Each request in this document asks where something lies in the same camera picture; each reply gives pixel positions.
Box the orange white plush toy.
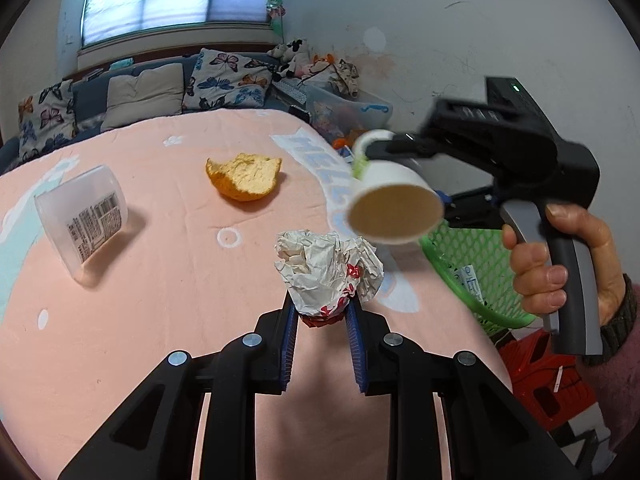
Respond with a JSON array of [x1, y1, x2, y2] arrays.
[[305, 54, 335, 80]]

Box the green plastic mesh basket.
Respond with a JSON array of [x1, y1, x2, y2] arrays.
[[352, 155, 538, 339]]

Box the beige pillow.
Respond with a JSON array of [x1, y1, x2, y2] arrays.
[[101, 62, 185, 131]]

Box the white paper wrapper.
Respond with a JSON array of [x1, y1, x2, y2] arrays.
[[273, 229, 385, 330]]

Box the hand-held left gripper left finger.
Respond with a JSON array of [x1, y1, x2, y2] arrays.
[[57, 292, 301, 480]]

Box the clear plastic cup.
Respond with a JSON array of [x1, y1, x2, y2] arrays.
[[34, 165, 129, 281]]

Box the person's right hand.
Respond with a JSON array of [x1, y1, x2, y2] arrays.
[[502, 202, 627, 327]]

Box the butterfly print pillow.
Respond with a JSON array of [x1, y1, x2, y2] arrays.
[[17, 79, 78, 161], [181, 47, 281, 113]]

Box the clear plastic storage bin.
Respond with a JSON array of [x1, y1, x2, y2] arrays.
[[272, 80, 394, 142]]

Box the orange peel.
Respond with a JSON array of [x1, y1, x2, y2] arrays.
[[205, 152, 283, 203]]

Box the red plastic stool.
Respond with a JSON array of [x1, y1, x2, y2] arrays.
[[497, 330, 601, 432]]

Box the cow plush toy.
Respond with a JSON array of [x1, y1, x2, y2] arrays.
[[269, 37, 309, 79]]

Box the person's right forearm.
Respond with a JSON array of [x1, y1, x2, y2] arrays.
[[580, 274, 640, 468]]

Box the blue sofa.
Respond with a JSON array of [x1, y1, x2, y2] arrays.
[[0, 52, 301, 173]]

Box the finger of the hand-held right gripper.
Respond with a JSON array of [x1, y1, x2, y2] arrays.
[[367, 132, 441, 158], [434, 186, 506, 228]]

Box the white paper cup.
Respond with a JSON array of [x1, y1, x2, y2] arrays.
[[346, 129, 446, 246]]

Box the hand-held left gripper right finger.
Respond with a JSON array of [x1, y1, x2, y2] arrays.
[[345, 297, 583, 480]]

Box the patterned beige plush toy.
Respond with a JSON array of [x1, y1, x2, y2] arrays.
[[331, 59, 361, 98]]

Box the hanging colourful toy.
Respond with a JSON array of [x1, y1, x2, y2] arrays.
[[266, 0, 289, 43]]

